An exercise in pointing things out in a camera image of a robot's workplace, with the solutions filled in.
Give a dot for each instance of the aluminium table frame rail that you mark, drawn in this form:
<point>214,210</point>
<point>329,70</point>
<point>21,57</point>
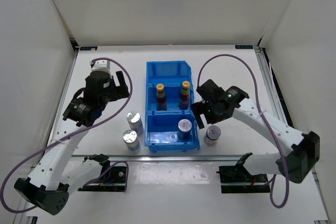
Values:
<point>278,118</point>

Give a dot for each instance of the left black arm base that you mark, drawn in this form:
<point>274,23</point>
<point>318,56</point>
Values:
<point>115,180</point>

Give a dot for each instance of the sauce bottle yellow cap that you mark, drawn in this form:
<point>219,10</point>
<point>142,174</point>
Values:
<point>184,98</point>
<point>161,104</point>

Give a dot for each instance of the silver can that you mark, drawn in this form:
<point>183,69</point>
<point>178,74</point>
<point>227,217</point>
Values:
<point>135,122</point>
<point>131,141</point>

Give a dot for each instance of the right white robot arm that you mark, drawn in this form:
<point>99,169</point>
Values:
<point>297,153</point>

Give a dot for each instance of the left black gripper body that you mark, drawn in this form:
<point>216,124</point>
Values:
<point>113,94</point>

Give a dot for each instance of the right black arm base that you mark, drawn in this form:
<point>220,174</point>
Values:
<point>235,180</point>

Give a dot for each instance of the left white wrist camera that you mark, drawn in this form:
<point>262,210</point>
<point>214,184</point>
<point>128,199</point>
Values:
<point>100,69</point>

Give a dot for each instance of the silver can rear left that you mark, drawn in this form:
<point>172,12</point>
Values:
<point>135,122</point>

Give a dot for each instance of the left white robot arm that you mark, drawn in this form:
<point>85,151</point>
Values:
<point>47,187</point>

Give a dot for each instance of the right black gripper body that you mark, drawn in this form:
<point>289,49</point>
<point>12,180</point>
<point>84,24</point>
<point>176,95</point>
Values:
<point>216,117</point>

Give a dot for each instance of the blue plastic divided bin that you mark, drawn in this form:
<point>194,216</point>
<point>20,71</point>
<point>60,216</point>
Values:
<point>161,126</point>

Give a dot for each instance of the silver can front left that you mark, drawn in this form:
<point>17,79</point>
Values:
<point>131,141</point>

